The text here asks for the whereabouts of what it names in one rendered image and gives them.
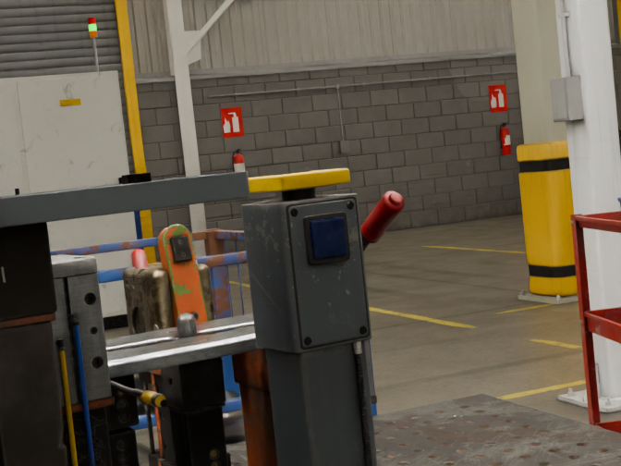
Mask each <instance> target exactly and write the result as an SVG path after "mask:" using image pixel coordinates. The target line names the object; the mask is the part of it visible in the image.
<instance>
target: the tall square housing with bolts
mask: <svg viewBox="0 0 621 466"><path fill-rule="evenodd" d="M51 259H52V267H53V275H54V282H55V297H56V305H57V310H56V312H55V320H54V321H51V323H52V331H53V339H54V346H55V361H56V369H57V376H58V384H59V392H60V399H61V408H62V415H63V423H64V433H63V443H64V445H65V446H66V447H67V461H68V466H113V463H112V456H111V448H110V440H109V432H108V424H107V416H106V408H105V407H106V406H110V405H114V404H115V397H114V396H112V391H111V383H110V375H109V367H108V360H107V351H106V344H105V335H104V320H103V313H102V304H101V297H100V289H99V281H98V273H96V272H97V271H98V270H97V263H96V259H95V257H91V256H79V255H65V254H57V255H51Z"/></svg>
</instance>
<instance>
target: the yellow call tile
mask: <svg viewBox="0 0 621 466"><path fill-rule="evenodd" d="M349 182H350V175H349V170H348V168H337V169H325V170H315V171H305V172H297V173H287V174H279V175H272V176H264V177H256V178H249V186H250V193H260V192H276V191H282V200H283V201H293V200H302V199H309V198H316V192H315V188H319V187H326V186H334V185H341V184H348V183H349Z"/></svg>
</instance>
